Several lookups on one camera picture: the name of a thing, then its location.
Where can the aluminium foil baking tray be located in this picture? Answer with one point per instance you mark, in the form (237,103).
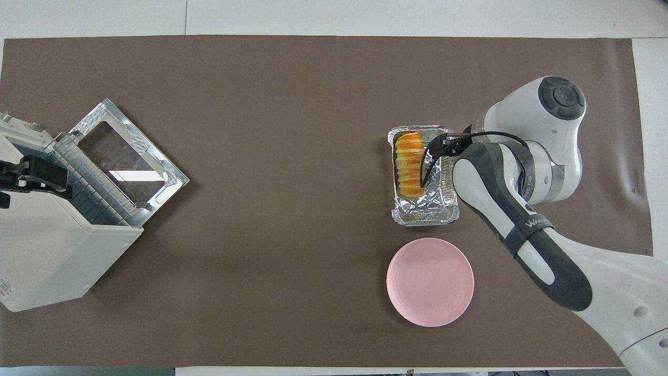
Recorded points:
(425,211)

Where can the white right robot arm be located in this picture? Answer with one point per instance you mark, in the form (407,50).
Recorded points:
(553,172)

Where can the glass oven door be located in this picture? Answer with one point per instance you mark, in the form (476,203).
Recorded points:
(125,162)

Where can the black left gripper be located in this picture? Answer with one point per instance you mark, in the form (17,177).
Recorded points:
(42,172)

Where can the sliced yellow bread loaf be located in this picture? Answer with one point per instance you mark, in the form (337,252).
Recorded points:
(408,167)

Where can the cream toaster oven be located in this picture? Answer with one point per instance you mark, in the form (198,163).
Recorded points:
(47,250)

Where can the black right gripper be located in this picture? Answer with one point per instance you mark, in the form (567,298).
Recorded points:
(451,146)

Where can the metal oven rack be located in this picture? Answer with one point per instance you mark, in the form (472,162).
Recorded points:
(91,190)

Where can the brown table mat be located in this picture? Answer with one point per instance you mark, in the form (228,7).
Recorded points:
(287,209)

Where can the pink round plate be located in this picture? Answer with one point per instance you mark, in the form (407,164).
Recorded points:
(430,282)

